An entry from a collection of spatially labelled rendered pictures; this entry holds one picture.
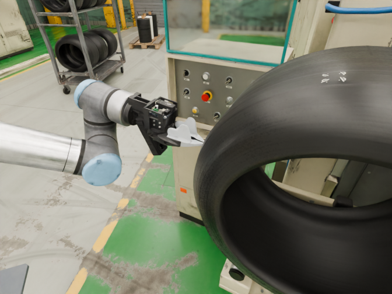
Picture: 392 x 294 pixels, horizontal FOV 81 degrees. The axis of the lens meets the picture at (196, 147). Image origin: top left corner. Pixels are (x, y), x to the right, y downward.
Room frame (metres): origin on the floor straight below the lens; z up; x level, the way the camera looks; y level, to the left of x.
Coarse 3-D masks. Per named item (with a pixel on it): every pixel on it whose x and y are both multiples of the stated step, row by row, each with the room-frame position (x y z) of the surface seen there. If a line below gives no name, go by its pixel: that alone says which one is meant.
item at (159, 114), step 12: (132, 96) 0.53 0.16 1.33; (132, 108) 0.53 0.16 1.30; (144, 108) 0.48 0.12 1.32; (156, 108) 0.50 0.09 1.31; (168, 108) 0.50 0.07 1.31; (132, 120) 0.53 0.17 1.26; (144, 120) 0.49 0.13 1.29; (156, 120) 0.47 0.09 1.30; (168, 120) 0.50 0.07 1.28; (156, 132) 0.47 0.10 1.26
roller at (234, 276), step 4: (232, 264) 0.32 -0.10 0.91; (232, 268) 0.31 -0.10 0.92; (236, 268) 0.31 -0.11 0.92; (232, 272) 0.30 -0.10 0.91; (236, 272) 0.30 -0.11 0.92; (240, 272) 0.30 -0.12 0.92; (232, 276) 0.30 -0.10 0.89; (236, 276) 0.29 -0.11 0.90; (240, 276) 0.29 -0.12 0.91; (244, 276) 0.30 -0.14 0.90; (236, 280) 0.29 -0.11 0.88; (240, 280) 0.29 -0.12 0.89
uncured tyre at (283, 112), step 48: (336, 48) 0.45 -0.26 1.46; (384, 48) 0.41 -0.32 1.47; (240, 96) 0.45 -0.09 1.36; (288, 96) 0.31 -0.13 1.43; (336, 96) 0.28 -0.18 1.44; (384, 96) 0.26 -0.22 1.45; (240, 144) 0.30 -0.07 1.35; (288, 144) 0.27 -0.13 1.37; (336, 144) 0.24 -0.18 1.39; (384, 144) 0.22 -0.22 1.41; (240, 192) 0.51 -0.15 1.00; (240, 240) 0.37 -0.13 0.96; (288, 240) 0.40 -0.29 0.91; (336, 240) 0.39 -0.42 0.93; (384, 240) 0.35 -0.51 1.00; (288, 288) 0.23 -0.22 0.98; (336, 288) 0.25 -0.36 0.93; (384, 288) 0.23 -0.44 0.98
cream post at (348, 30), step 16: (352, 0) 0.59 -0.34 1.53; (368, 0) 0.58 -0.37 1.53; (384, 0) 0.57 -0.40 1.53; (336, 16) 0.61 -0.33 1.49; (352, 16) 0.59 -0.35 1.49; (368, 16) 0.58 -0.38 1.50; (384, 16) 0.56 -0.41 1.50; (336, 32) 0.60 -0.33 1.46; (352, 32) 0.58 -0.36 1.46; (368, 32) 0.57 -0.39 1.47; (384, 32) 0.56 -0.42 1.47; (304, 160) 0.59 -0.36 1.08; (320, 160) 0.57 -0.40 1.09; (336, 160) 0.55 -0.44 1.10; (288, 176) 0.60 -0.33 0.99; (304, 176) 0.58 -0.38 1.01; (320, 176) 0.56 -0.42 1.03; (320, 192) 0.55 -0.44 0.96
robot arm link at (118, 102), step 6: (120, 90) 0.57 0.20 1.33; (114, 96) 0.54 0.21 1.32; (120, 96) 0.54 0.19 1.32; (126, 96) 0.54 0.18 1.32; (108, 102) 0.53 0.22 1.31; (114, 102) 0.53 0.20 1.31; (120, 102) 0.53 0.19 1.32; (126, 102) 0.53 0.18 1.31; (108, 108) 0.52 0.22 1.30; (114, 108) 0.52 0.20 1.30; (120, 108) 0.51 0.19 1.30; (108, 114) 0.52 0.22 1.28; (114, 114) 0.52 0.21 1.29; (120, 114) 0.51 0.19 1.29; (114, 120) 0.52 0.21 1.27; (120, 120) 0.51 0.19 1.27; (126, 126) 0.53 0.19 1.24
